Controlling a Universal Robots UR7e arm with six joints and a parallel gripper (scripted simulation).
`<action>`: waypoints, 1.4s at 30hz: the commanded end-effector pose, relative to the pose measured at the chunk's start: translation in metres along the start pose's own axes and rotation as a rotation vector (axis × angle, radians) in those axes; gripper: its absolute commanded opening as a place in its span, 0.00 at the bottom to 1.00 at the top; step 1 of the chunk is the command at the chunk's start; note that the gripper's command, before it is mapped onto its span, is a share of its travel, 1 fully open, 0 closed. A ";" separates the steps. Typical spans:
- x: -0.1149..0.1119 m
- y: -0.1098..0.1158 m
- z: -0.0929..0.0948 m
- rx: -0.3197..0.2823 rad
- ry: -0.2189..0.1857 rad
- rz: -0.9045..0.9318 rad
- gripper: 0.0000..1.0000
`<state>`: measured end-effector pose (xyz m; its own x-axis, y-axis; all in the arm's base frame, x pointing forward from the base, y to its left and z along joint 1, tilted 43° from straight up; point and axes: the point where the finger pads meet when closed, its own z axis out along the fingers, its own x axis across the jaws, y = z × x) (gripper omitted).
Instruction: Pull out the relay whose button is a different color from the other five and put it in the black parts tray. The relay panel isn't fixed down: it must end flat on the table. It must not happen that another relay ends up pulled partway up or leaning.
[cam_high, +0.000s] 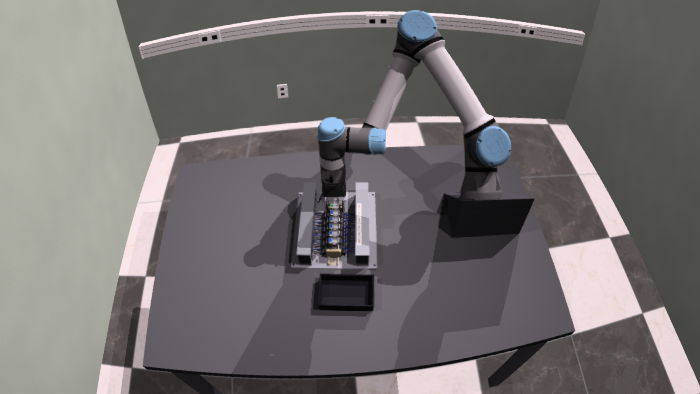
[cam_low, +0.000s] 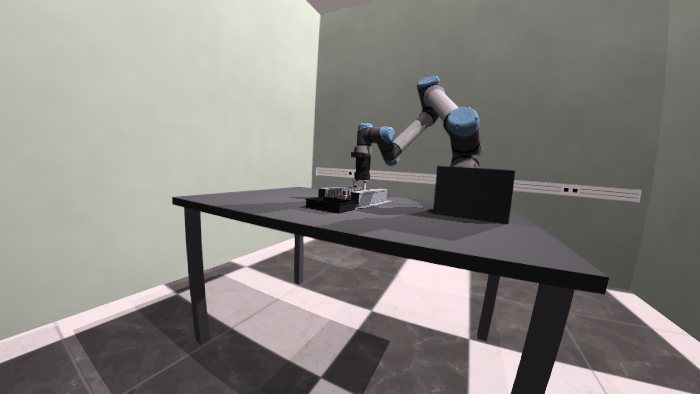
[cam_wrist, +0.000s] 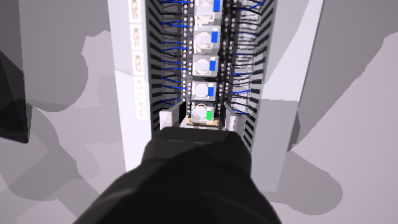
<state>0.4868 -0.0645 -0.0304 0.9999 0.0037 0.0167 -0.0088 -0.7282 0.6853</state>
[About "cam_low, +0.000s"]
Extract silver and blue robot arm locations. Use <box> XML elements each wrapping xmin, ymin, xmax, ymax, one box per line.
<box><xmin>357</xmin><ymin>76</ymin><xmax>482</xmax><ymax>168</ymax></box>

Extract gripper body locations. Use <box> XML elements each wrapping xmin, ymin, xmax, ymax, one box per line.
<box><xmin>351</xmin><ymin>146</ymin><xmax>371</xmax><ymax>180</ymax></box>

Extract white relay panel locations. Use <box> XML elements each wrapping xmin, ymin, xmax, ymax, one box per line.
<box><xmin>318</xmin><ymin>186</ymin><xmax>388</xmax><ymax>209</ymax></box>

